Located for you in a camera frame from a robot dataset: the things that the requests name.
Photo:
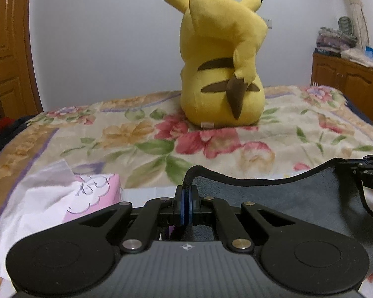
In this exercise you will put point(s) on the floral blanket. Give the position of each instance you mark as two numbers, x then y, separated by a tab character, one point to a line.
136	136

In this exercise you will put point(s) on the white tissue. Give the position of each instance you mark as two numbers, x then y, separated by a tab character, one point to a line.
40	189

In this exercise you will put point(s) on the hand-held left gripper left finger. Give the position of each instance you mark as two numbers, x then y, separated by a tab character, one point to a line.
182	208

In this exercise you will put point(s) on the green striped object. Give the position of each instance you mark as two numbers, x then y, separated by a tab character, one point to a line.
346	24

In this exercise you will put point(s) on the yellow plush toy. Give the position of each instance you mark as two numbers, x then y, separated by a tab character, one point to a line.
219	68

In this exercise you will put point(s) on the wooden door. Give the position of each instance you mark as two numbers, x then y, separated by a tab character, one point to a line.
6	46

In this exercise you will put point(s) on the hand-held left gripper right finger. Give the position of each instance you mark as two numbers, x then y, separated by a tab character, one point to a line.
190	208

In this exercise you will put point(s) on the stack of folded cloths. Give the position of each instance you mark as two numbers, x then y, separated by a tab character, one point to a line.
334	38

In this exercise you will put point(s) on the dark blue bed sheet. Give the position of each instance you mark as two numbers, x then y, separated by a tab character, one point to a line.
360	111

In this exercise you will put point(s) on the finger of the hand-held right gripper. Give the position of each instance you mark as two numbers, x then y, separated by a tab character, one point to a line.
359	170
349	161

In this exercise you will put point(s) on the beige tied curtain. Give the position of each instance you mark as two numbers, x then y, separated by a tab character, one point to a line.
357	9

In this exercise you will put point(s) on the wooden cabinet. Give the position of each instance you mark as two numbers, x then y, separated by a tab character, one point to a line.
345	77

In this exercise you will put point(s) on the dark grey towel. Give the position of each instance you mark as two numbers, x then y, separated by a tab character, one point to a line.
276	192

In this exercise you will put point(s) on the dark book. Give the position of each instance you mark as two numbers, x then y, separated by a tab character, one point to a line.
326	52

